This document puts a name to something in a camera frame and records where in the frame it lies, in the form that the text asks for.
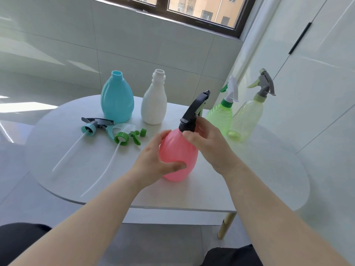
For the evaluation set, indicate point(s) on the black framed window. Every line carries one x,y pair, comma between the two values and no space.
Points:
205,22

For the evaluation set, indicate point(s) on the black trigger sprayer head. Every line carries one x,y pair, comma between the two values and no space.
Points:
194,108

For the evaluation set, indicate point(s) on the person's left hand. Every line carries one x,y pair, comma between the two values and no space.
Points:
147,163

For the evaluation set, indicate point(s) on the gold table leg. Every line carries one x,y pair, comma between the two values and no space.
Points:
226,225

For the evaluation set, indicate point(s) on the black and teal sprayer head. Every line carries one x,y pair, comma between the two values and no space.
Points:
97,122

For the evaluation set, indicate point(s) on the person's right hand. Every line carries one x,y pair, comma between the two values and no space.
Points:
213,146

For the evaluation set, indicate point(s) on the blue plastic bottle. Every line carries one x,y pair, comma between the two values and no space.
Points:
116,99

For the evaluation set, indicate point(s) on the pink plastic spray bottle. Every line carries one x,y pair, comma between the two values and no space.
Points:
177,150

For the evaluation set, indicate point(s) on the white plastic bottle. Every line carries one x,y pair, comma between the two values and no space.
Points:
154,105

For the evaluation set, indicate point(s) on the person's right thumb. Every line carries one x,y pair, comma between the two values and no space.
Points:
191,137

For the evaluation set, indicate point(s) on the clear and green sprayer head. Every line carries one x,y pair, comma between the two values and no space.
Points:
122,136

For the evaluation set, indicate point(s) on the person's left forearm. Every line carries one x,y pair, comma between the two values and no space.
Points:
88,218

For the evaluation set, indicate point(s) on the green spray bottle white trigger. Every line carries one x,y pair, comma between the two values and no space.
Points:
220,116

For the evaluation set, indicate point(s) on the black trousers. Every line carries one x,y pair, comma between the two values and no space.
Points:
16,241

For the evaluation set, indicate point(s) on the person's right forearm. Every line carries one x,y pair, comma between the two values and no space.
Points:
271,218

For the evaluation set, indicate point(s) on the person's left thumb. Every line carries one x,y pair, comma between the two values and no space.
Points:
176,167

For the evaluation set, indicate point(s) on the pale yellow spray bottle grey trigger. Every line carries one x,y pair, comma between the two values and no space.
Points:
246,119

